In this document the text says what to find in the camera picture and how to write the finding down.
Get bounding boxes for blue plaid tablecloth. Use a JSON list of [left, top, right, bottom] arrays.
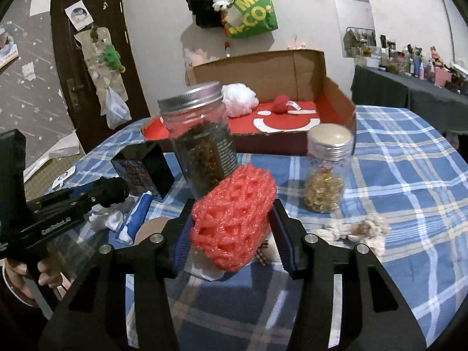
[[24, 104, 468, 351]]

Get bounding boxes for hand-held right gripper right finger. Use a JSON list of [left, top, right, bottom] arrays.
[[269, 198, 428, 351]]

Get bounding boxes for clear hanging organizer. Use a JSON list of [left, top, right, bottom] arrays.
[[74, 25, 128, 106]]

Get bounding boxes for wire rack with small items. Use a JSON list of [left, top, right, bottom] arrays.
[[343, 27, 377, 68]]

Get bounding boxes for row of bottles and cosmetics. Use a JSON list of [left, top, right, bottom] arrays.
[[378, 35, 468, 96]]

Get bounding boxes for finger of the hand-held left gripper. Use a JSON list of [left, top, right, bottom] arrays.
[[25, 185, 101, 209], [31, 195, 99, 227]]

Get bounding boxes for small checked bow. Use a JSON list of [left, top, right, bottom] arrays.
[[256, 239, 282, 266]]

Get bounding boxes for small glass jar golden contents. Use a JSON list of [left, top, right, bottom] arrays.
[[306, 123, 356, 214]]

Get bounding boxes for black box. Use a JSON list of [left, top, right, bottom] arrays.
[[111, 142, 175, 199]]

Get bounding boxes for green tote bag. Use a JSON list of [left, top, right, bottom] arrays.
[[220, 0, 279, 39]]

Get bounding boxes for table with dark cloth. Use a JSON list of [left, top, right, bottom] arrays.
[[351, 65, 468, 136]]

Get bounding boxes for cardboard box with red inside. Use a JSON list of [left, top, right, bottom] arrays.
[[141, 49, 357, 156]]

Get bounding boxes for person's left hand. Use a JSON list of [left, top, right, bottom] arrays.
[[2, 258, 64, 308]]

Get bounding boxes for white bath pouf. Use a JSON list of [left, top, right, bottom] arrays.
[[221, 84, 258, 118]]

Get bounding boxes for pink plush toy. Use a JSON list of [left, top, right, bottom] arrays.
[[184, 47, 216, 72]]

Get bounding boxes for clear plastic bag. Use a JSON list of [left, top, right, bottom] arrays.
[[99, 87, 132, 129]]

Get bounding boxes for door handle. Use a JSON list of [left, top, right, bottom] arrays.
[[66, 78, 85, 108]]

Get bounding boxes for green plush toy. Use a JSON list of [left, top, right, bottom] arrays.
[[102, 44, 127, 72]]

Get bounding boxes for white knotted rope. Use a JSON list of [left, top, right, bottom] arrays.
[[315, 215, 391, 257]]

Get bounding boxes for blue and white tube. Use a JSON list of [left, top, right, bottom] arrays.
[[118, 192, 152, 242]]

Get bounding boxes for dark wooden door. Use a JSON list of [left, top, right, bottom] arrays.
[[49, 0, 150, 154]]

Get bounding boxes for red fluffy ball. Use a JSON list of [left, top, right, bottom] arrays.
[[271, 95, 301, 114]]

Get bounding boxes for red foam net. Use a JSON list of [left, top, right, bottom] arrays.
[[190, 164, 278, 273]]

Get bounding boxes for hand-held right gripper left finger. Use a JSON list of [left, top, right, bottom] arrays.
[[38, 198, 198, 351]]

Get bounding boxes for round brown disc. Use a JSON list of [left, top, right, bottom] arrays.
[[133, 217, 172, 245]]

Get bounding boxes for paper picture on door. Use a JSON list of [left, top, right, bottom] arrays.
[[65, 0, 93, 30]]

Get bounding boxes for black bag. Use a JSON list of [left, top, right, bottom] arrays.
[[186, 0, 224, 28]]

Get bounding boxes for white thin sheet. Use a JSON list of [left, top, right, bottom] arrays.
[[185, 252, 225, 282]]

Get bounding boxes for large glass jar of tea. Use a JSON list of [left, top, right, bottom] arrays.
[[157, 81, 238, 200]]

